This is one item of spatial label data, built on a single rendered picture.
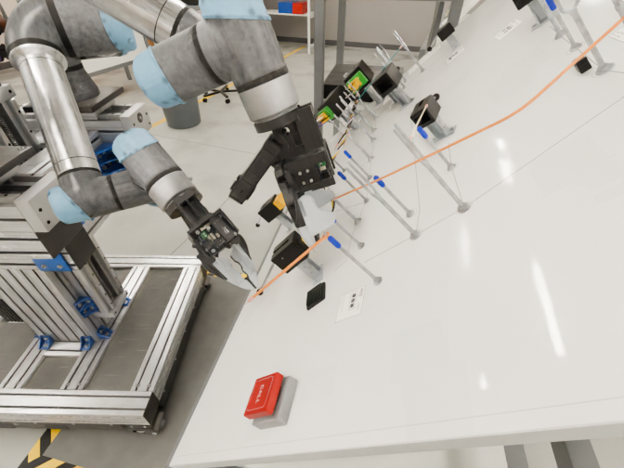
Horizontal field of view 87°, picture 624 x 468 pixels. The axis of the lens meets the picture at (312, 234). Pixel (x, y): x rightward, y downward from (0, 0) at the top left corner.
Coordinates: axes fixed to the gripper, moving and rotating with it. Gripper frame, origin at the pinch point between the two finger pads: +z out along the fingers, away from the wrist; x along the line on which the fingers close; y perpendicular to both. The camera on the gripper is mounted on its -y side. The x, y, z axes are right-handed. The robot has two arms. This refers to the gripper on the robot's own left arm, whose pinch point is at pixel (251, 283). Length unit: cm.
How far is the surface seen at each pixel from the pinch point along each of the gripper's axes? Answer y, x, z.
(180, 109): -281, 106, -195
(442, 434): 39.8, -2.1, 18.2
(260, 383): 17.0, -10.0, 10.8
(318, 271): 8.3, 9.2, 6.1
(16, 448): -114, -98, -11
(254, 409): 19.2, -12.4, 11.9
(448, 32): 6, 82, -17
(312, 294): 10.9, 4.9, 8.0
